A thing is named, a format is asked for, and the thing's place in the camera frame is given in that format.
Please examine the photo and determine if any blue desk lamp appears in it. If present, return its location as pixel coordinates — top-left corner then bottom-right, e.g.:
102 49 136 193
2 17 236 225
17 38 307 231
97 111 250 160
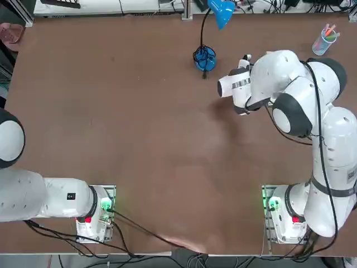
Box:
192 0 236 73

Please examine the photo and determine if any pink plastic basket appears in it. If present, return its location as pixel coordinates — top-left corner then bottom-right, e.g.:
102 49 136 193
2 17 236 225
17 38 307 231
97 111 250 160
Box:
0 22 25 52

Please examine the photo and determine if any black base power cable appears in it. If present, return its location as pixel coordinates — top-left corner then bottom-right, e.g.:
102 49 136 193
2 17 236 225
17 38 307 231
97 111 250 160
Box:
107 208 201 253

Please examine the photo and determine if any grey aluminium post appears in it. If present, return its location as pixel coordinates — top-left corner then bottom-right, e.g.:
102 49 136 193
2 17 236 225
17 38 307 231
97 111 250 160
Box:
182 0 194 21

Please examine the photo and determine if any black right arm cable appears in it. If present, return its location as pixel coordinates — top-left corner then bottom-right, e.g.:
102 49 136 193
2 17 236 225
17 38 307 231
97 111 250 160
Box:
263 58 340 262

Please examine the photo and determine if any translucent blue pen cup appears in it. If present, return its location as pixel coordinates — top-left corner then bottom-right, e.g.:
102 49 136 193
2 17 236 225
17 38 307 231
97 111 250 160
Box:
311 27 339 56

